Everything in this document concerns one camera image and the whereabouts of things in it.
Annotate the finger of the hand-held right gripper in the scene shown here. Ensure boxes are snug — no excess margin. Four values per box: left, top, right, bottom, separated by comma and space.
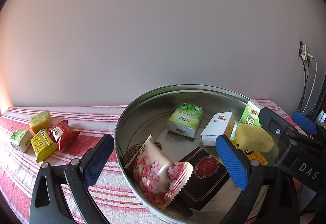
258, 107, 293, 143
292, 111, 318, 136

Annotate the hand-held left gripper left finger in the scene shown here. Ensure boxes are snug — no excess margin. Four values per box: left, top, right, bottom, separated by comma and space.
29, 134, 115, 224

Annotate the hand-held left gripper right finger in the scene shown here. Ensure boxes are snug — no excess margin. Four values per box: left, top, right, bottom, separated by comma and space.
215, 135, 301, 224

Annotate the lime green tissue pack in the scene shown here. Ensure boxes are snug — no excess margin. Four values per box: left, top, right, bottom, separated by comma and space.
239, 99, 266, 128

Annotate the plain yellow sponge block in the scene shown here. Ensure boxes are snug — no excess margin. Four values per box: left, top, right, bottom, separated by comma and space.
235, 123, 275, 153

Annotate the yellow orange packet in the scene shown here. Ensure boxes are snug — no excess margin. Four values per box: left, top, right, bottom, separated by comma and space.
230, 137, 269, 166

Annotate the black patterned box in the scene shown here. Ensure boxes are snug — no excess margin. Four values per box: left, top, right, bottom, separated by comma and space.
176, 146, 230, 217

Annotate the white cardboard box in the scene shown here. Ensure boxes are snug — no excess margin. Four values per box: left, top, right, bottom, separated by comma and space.
199, 111, 236, 147

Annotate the pink floral packet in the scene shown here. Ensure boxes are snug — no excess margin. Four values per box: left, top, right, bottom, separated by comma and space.
129, 135, 194, 211

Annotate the pale green leaf tissue pack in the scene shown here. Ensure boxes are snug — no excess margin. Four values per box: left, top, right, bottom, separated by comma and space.
167, 102, 204, 139

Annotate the round metal cookie tin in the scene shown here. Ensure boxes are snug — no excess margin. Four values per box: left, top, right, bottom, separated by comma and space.
114, 84, 283, 224

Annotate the small colourful clutter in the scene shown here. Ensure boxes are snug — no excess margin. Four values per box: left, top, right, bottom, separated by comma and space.
316, 110, 326, 126

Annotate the dark monitor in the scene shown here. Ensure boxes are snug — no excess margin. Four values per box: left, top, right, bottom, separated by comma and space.
314, 79, 326, 119

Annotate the red snack packet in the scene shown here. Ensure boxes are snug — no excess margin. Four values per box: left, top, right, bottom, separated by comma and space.
50, 120, 81, 152

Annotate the small yellow packet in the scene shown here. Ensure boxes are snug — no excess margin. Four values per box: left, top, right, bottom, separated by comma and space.
30, 128, 58, 163

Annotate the yellow green-speckled sponge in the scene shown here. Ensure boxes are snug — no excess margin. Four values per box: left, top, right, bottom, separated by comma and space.
30, 109, 53, 135

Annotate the red striped tablecloth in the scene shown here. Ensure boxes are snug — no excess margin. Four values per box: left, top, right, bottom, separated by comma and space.
0, 98, 306, 224

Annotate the small green packet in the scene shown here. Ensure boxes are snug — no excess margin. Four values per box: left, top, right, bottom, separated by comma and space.
9, 129, 33, 153

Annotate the black cable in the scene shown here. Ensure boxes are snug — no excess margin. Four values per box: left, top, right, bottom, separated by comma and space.
297, 60, 308, 112

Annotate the white cable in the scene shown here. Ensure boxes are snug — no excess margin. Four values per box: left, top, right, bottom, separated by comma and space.
304, 55, 318, 115

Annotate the wall socket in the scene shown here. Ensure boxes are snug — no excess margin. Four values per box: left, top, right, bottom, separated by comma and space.
300, 41, 311, 63

